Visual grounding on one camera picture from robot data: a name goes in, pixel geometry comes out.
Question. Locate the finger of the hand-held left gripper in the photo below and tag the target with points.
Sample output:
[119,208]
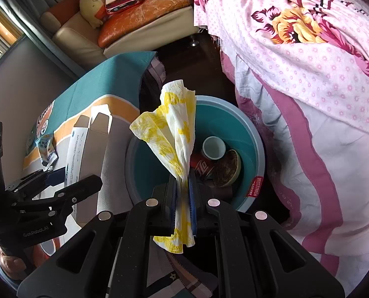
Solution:
[82,189]
[32,181]

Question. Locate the beige round bowl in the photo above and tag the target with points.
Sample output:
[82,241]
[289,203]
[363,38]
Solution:
[226,170]

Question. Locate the white paper cup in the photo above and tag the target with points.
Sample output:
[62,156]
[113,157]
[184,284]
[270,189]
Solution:
[214,147]

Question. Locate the pink white quilt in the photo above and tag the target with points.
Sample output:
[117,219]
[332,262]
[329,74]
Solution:
[327,177]

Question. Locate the person's left hand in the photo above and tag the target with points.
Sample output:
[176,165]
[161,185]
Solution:
[12,262]

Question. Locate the white cardboard box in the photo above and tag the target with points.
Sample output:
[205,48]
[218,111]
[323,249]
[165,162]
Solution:
[82,155]

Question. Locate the yellow white paper towel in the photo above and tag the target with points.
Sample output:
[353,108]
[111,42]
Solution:
[172,124]

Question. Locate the grey curtain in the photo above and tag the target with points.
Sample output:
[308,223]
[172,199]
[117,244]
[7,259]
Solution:
[38,28]

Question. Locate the printed teal grey tablecloth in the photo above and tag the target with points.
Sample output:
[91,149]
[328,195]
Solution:
[79,96]

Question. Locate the red soda can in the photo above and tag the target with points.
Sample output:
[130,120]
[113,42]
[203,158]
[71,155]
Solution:
[201,167]

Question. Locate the orange leather seat cushion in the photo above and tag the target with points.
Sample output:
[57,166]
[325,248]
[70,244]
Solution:
[147,9]

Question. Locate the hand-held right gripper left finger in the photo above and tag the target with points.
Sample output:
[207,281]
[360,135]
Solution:
[171,214]

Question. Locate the small teal packet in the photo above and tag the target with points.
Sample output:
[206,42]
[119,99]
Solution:
[46,149]

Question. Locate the teal plastic bin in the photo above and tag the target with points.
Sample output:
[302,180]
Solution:
[231,121]

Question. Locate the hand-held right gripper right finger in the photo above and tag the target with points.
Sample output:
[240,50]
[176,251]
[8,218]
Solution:
[193,211]

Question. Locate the yellow plush cushion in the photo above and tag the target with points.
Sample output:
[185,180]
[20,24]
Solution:
[89,6]

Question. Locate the cream leather sofa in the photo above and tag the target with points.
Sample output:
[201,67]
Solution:
[76,40]

